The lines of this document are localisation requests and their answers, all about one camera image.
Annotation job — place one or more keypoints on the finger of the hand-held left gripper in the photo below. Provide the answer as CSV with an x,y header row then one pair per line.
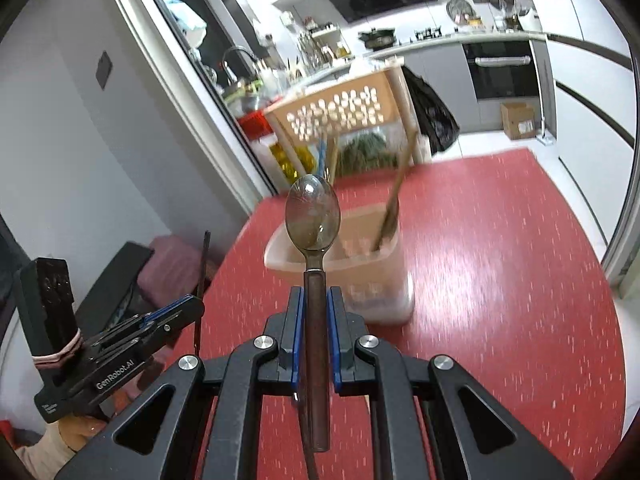
x,y
150,332
170,307

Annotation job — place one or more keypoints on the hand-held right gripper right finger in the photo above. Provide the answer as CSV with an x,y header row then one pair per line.
x,y
335,340

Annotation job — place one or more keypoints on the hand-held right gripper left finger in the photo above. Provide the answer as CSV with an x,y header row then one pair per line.
x,y
298,340

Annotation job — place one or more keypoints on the beige plastic utensil holder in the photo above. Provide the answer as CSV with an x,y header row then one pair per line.
x,y
380,280

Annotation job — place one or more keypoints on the plain wooden chopstick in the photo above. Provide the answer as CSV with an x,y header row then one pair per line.
x,y
396,192
385,220

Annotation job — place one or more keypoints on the blue patterned chopstick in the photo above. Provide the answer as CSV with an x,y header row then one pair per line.
x,y
320,155

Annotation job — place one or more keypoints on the person's left hand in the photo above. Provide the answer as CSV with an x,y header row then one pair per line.
x,y
80,431

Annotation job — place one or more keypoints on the pink plastic stool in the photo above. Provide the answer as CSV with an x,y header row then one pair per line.
x,y
170,265

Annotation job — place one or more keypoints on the black chair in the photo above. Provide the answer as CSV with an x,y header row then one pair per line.
x,y
115,280

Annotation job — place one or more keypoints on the yellow oil bottle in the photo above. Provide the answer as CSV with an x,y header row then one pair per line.
x,y
292,162

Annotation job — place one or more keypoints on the green vegetables bag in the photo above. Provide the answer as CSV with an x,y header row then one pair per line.
x,y
365,152

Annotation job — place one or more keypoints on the red plastic basket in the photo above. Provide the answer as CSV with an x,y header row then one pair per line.
x,y
255,125

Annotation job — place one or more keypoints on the steel basin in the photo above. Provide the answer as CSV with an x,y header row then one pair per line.
x,y
245,96

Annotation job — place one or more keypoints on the beige flower-cutout storage rack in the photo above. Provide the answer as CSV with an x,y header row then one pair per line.
x,y
330,110

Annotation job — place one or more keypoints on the black hanging bag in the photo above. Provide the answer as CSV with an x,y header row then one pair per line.
x,y
430,110

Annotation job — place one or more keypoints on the curved kitchen faucet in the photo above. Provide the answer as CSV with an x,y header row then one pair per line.
x,y
237,55

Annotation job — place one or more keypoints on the cardboard box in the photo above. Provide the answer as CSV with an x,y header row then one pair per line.
x,y
519,121

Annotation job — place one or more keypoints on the grey kitchen counter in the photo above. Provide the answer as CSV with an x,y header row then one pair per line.
x,y
440,67

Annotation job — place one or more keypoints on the white spice rack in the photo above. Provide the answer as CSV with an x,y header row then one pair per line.
x,y
320,45

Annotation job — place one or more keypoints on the white floor mop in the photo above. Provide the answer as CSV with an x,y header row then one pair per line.
x,y
544,130

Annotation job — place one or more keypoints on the sliding glass door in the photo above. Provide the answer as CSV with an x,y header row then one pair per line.
x,y
622,260

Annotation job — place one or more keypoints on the black wok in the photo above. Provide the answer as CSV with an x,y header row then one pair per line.
x,y
377,38

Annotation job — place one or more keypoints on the black built-in oven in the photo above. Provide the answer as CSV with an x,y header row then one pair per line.
x,y
497,72

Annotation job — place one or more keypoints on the white refrigerator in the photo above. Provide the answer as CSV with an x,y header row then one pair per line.
x,y
595,160

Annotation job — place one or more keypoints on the gas stove burner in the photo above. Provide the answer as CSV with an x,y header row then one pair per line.
x,y
428,33

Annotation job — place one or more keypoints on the round metal strainer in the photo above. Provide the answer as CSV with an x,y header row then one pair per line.
x,y
459,8

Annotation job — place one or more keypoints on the dark wall switch panel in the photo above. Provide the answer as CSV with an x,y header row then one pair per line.
x,y
103,70

